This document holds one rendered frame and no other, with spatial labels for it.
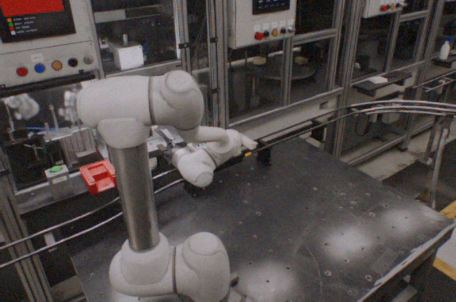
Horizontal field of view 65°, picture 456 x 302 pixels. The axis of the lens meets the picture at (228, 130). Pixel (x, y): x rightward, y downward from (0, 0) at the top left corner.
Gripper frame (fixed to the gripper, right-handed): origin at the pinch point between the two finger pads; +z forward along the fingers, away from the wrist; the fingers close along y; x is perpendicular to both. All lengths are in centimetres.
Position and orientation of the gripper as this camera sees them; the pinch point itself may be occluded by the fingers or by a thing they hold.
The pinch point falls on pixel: (160, 139)
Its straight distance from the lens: 173.3
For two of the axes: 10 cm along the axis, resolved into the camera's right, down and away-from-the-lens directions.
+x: -8.2, 2.8, -5.0
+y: -0.2, -8.9, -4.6
